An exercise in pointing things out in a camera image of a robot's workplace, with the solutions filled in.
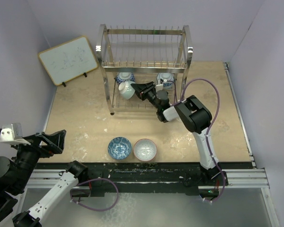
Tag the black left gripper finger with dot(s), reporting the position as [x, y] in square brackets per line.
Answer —
[59, 134]
[51, 147]

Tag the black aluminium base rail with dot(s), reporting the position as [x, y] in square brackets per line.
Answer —
[180, 177]

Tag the white red rimmed bowl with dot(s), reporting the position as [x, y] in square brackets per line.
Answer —
[145, 150]

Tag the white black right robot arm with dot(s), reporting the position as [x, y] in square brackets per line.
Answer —
[196, 118]

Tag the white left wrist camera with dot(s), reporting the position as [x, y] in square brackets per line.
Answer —
[12, 134]

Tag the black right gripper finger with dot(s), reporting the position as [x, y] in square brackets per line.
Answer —
[142, 88]
[141, 95]

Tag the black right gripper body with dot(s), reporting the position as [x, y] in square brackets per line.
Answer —
[151, 94]

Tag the light green celadon bowl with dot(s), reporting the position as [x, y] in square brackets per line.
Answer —
[126, 90]

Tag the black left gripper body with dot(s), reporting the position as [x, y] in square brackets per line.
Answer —
[28, 155]

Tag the small whiteboard yellow frame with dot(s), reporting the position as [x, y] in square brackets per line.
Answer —
[68, 60]

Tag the blue patterned bowl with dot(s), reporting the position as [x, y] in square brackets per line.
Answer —
[119, 148]

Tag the blue floral bowl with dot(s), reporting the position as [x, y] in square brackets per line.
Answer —
[166, 79]

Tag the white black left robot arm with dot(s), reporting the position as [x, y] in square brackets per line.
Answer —
[15, 173]

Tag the stainless steel dish rack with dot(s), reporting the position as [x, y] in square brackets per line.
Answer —
[145, 52]

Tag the red zigzag patterned bowl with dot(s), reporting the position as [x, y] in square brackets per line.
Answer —
[124, 76]

